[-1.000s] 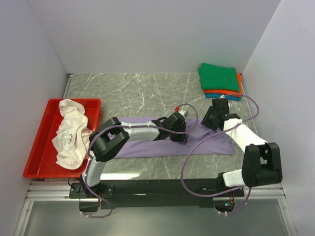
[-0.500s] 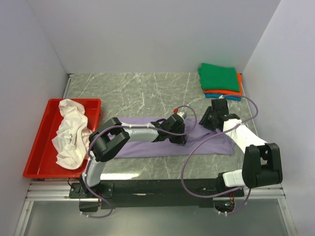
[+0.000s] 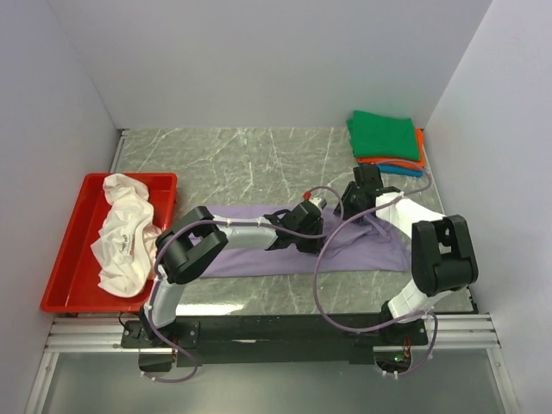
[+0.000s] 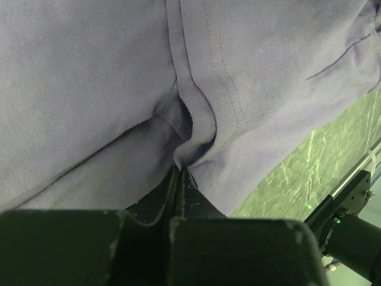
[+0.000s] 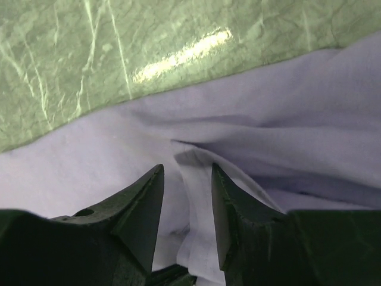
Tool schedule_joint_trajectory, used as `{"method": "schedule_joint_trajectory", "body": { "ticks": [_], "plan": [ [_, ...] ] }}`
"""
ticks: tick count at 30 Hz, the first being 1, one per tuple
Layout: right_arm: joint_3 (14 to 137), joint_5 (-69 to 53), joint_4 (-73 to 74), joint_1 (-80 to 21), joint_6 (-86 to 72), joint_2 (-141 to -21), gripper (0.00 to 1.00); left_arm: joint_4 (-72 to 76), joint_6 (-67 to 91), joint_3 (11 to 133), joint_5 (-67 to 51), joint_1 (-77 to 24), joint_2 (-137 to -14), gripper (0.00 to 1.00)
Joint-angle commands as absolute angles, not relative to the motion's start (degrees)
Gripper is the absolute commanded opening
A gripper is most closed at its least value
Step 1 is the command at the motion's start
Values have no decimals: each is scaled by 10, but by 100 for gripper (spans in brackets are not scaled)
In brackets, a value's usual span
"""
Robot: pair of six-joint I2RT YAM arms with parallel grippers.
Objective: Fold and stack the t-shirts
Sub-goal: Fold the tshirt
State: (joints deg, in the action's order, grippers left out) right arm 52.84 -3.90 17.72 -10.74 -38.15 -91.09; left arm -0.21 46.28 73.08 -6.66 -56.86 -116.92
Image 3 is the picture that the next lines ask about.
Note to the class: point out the white t shirt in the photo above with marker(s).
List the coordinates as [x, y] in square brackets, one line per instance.
[125, 248]

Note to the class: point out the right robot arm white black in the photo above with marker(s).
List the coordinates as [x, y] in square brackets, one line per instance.
[442, 253]

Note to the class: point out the orange folded t shirt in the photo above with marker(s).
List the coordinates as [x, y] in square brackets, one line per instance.
[418, 163]

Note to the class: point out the purple t shirt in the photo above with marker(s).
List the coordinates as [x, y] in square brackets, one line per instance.
[371, 245]

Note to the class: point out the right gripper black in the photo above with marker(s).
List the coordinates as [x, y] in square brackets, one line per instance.
[351, 189]

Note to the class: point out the black base beam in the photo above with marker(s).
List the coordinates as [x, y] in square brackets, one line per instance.
[264, 339]

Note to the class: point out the blue folded t shirt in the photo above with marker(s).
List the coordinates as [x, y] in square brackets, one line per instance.
[399, 170]

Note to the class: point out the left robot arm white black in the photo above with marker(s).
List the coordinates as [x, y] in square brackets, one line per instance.
[186, 250]

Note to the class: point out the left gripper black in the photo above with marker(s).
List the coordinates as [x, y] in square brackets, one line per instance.
[313, 247]

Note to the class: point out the red plastic bin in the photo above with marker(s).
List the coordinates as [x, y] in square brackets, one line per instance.
[73, 285]

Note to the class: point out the green folded t shirt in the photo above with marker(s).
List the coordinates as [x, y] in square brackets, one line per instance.
[373, 135]

